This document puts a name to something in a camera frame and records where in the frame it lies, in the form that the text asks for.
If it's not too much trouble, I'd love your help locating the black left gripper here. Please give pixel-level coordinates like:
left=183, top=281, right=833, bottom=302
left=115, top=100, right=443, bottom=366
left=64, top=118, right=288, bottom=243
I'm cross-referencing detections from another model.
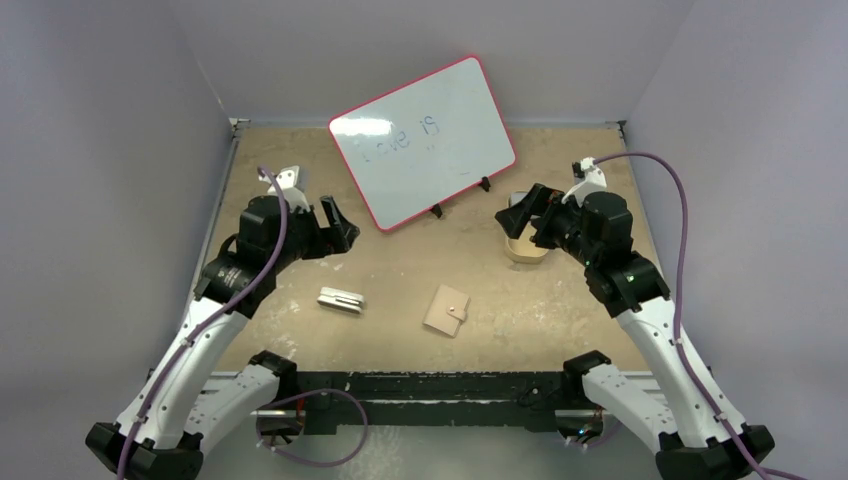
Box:
left=269, top=196, right=357, bottom=273

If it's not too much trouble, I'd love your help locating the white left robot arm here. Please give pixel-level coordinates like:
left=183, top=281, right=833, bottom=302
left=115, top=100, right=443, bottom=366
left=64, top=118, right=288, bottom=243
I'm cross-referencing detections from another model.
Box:
left=85, top=195, right=359, bottom=479

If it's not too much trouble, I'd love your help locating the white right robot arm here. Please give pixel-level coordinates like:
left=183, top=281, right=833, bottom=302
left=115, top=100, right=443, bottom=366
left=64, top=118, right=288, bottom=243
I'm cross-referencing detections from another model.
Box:
left=495, top=184, right=775, bottom=479

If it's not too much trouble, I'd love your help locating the black whiteboard stand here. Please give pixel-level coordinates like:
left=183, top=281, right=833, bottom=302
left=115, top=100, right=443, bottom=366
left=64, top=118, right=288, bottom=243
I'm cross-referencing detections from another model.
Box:
left=429, top=176, right=491, bottom=219

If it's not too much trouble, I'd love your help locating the pink framed whiteboard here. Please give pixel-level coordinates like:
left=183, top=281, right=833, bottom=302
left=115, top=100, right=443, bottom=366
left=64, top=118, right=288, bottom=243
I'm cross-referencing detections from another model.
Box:
left=328, top=56, right=517, bottom=232

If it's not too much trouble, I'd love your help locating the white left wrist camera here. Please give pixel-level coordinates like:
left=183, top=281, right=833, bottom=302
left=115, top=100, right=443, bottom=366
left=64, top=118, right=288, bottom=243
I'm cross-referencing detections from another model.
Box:
left=276, top=165, right=311, bottom=213

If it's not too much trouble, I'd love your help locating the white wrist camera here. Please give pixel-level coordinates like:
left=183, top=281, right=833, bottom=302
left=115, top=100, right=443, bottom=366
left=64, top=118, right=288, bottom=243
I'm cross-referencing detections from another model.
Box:
left=276, top=165, right=311, bottom=213
left=563, top=157, right=608, bottom=206

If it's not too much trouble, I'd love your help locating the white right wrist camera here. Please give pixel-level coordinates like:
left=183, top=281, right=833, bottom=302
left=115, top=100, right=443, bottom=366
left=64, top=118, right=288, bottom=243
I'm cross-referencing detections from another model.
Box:
left=563, top=157, right=608, bottom=206

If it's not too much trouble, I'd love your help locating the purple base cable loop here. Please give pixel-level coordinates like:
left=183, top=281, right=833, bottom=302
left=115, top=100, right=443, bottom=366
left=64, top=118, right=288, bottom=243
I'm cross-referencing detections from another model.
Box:
left=256, top=388, right=369, bottom=469

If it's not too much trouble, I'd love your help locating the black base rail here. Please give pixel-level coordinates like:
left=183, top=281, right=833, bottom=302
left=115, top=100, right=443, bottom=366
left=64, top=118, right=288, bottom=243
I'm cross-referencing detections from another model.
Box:
left=272, top=371, right=599, bottom=435

